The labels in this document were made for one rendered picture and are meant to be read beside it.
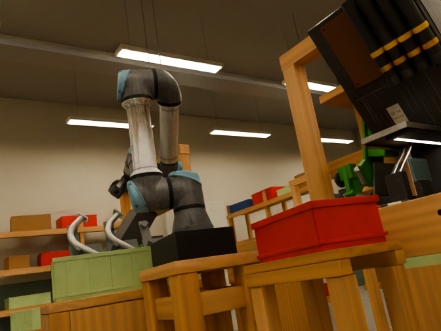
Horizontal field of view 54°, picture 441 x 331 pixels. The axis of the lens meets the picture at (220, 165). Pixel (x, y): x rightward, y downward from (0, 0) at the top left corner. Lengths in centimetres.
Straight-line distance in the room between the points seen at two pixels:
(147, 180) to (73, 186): 713
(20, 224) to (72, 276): 592
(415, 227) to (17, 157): 780
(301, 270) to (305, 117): 138
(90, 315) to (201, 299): 55
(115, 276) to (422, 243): 117
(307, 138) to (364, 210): 123
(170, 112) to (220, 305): 75
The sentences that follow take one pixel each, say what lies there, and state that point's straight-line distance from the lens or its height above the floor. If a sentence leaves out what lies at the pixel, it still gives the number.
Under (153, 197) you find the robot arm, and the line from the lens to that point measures 151.
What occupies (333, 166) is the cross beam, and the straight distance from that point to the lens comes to 233.
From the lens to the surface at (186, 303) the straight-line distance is 135.
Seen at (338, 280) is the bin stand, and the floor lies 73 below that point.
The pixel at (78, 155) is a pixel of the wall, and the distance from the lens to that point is 883.
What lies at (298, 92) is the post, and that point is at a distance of 241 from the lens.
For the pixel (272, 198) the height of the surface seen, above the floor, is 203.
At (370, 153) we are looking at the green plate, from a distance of 165.
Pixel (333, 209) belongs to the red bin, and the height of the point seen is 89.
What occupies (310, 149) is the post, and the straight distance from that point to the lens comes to 231.
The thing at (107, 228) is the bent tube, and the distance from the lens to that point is 215.
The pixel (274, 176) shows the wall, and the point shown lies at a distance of 1124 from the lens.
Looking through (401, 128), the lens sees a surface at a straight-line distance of 137.
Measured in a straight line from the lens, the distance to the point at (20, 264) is 763.
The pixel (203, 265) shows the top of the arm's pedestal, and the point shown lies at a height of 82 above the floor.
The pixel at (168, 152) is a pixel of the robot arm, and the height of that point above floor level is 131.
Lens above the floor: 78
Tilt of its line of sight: 15 degrees up
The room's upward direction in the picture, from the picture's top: 9 degrees counter-clockwise
